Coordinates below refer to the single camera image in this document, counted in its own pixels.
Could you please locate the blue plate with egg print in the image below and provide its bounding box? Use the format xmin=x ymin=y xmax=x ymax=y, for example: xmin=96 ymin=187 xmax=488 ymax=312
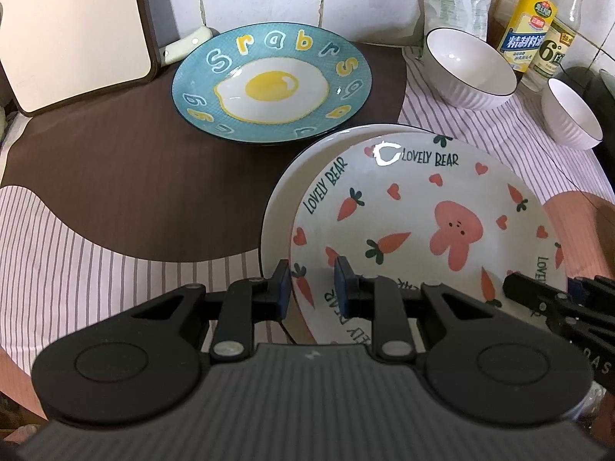
xmin=171 ymin=24 xmax=376 ymax=145

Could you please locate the white plastic seasoning bag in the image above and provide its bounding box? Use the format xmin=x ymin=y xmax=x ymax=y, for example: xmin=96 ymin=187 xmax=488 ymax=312
xmin=423 ymin=0 xmax=495 ymax=41

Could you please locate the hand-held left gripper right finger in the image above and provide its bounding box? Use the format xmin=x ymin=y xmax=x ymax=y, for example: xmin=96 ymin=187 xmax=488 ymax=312
xmin=334 ymin=256 xmax=486 ymax=363

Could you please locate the bunny and carrot print plate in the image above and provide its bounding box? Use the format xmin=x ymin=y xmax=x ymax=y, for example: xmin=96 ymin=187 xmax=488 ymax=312
xmin=289 ymin=132 xmax=570 ymax=347

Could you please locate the yellow label cooking wine bottle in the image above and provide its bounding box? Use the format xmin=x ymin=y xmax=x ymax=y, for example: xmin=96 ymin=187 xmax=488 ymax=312
xmin=495 ymin=0 xmax=572 ymax=75

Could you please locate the large white ribbed bowl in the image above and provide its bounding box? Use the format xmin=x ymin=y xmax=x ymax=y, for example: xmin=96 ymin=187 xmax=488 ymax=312
xmin=422 ymin=28 xmax=519 ymax=110

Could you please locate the pale green handle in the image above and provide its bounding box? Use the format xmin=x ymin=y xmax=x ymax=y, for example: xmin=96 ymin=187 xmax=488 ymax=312
xmin=161 ymin=26 xmax=213 ymax=63

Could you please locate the plain white plate dark rim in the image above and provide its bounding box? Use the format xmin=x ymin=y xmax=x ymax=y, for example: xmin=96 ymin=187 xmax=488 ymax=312
xmin=259 ymin=124 xmax=435 ymax=344

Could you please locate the white cutting board brown edge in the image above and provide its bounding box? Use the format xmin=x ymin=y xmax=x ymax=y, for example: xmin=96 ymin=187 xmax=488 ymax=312
xmin=0 ymin=0 xmax=159 ymax=117

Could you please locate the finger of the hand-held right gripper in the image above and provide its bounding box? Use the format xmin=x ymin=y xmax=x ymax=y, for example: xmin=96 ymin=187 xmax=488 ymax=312
xmin=567 ymin=274 xmax=615 ymax=309
xmin=504 ymin=271 xmax=580 ymax=334

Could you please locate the small white ribbed bowl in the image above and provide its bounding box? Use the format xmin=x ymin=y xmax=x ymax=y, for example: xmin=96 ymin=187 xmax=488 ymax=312
xmin=542 ymin=78 xmax=603 ymax=151

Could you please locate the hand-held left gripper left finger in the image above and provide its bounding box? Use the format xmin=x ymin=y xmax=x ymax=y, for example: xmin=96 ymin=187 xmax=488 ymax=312
xmin=130 ymin=259 xmax=292 ymax=363

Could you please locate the clear vinegar bottle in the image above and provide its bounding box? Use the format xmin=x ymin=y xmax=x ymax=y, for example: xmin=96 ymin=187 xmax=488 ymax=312
xmin=521 ymin=0 xmax=591 ymax=93

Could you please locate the striped brown patterned tablecloth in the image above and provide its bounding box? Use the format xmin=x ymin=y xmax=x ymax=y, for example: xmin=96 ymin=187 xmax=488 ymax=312
xmin=0 ymin=33 xmax=615 ymax=443

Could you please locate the black wok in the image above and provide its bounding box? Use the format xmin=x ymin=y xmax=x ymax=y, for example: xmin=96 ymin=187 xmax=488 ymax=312
xmin=557 ymin=66 xmax=615 ymax=164

